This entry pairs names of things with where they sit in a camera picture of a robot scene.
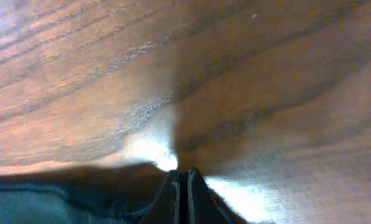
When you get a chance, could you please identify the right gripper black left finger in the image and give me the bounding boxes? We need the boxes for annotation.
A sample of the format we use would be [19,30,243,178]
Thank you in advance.
[139,170,180,224]

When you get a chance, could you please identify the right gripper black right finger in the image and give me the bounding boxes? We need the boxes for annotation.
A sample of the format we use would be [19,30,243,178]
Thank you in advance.
[187,168,233,224]

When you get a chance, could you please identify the black t-shirt with logo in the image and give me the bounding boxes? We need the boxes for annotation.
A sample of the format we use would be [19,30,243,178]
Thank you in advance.
[0,164,243,224]

